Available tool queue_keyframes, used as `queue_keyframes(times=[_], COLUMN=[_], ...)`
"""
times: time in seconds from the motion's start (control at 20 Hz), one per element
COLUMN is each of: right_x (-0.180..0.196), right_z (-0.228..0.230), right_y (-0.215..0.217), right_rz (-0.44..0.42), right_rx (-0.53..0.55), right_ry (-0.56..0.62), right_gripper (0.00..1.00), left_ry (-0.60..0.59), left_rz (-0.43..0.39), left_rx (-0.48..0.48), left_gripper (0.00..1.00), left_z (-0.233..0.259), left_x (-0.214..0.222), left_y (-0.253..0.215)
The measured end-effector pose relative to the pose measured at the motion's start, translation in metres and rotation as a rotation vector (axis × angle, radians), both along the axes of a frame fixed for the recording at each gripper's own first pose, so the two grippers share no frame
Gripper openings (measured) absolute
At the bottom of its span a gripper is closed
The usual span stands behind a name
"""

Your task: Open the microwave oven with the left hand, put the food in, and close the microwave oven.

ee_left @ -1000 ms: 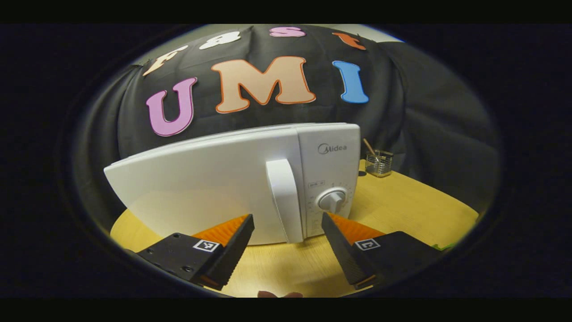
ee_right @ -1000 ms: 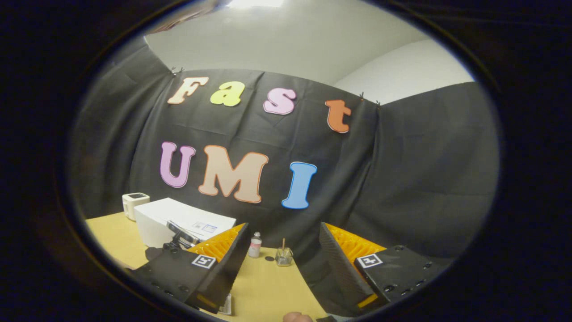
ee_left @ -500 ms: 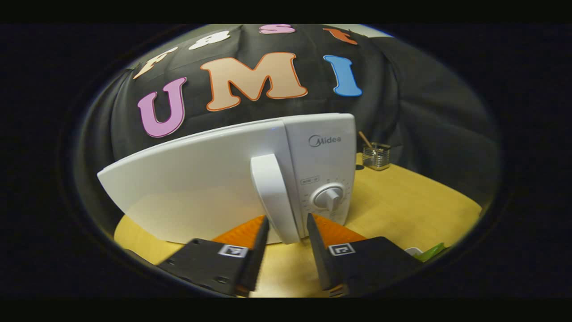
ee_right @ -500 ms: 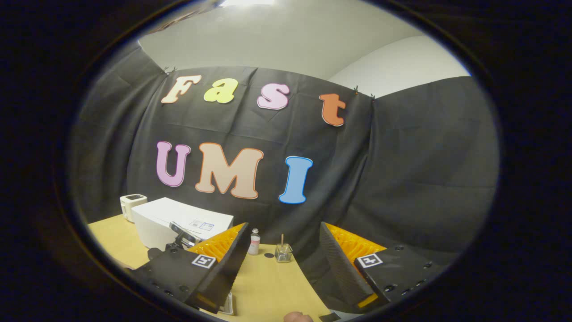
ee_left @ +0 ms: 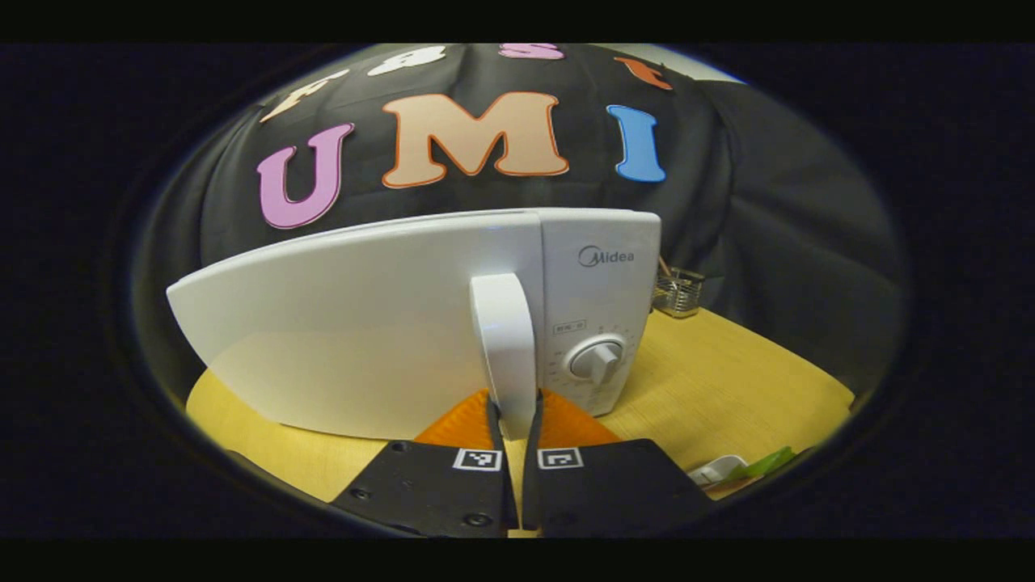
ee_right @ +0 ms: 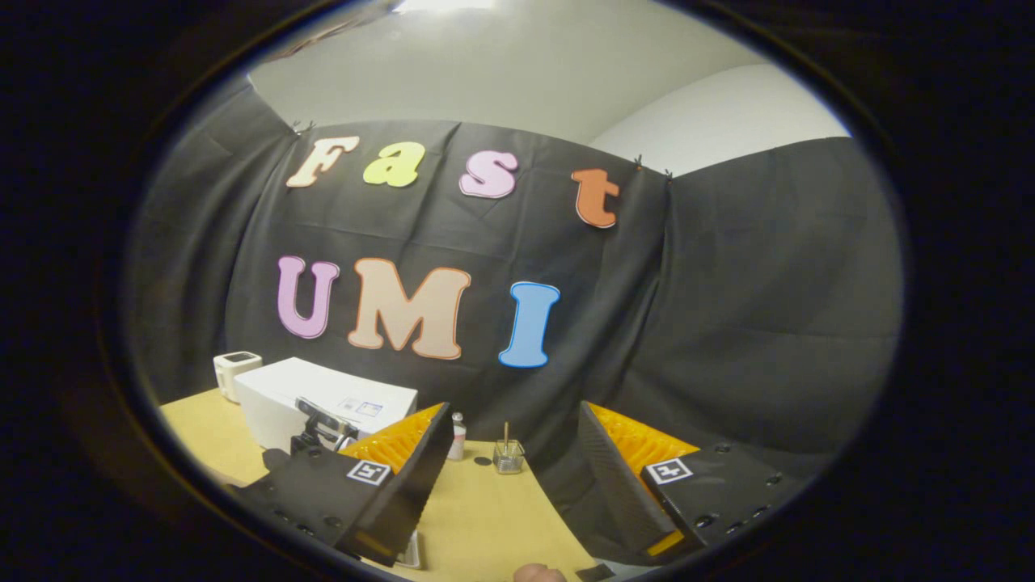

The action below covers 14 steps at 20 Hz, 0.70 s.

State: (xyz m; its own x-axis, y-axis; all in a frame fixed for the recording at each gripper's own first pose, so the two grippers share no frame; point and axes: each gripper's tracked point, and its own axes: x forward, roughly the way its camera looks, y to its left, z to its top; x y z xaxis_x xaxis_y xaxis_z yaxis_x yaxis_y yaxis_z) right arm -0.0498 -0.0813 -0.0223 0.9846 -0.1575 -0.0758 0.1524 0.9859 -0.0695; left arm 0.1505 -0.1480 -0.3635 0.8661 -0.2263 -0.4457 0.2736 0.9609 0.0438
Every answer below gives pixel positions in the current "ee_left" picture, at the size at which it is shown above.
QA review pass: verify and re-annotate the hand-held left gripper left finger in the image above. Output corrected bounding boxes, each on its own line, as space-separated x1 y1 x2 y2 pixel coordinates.
330 388 520 539

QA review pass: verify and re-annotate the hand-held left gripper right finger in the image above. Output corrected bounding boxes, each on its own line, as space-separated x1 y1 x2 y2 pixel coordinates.
522 388 717 539

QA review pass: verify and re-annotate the bread sandwich with lettuce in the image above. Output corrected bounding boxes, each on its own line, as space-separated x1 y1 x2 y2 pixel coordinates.
728 445 797 483

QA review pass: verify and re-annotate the white microwave oven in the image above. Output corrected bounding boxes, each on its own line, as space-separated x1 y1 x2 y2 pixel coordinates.
166 208 662 441

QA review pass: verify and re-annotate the clear glass holder with sticks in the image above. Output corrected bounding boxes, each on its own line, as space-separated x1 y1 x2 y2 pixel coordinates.
652 257 706 318

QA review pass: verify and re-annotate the black backdrop cloth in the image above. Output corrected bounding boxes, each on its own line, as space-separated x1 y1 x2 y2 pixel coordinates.
133 44 902 397

